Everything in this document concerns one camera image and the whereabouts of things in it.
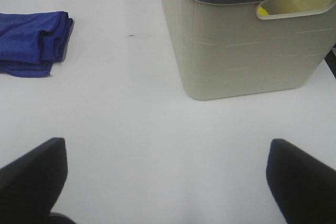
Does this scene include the beige plastic basket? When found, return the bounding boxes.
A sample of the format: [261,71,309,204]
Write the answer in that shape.
[161,0,335,100]

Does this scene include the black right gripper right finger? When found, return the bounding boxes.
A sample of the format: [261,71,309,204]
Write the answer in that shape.
[266,138,335,223]

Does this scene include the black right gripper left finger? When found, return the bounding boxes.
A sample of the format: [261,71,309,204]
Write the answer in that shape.
[1,137,68,223]

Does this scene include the blue towel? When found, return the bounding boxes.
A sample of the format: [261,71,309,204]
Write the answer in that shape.
[1,11,74,78]

